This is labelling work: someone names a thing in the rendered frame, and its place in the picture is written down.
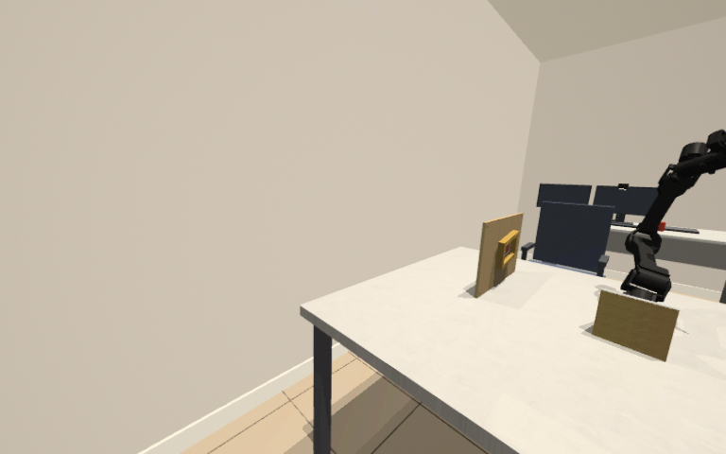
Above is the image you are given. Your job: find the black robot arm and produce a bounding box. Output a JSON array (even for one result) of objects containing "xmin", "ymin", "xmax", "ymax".
[{"xmin": 620, "ymin": 143, "xmax": 714, "ymax": 303}]

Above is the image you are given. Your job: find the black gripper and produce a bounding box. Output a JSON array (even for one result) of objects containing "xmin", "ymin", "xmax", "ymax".
[{"xmin": 695, "ymin": 129, "xmax": 726, "ymax": 175}]

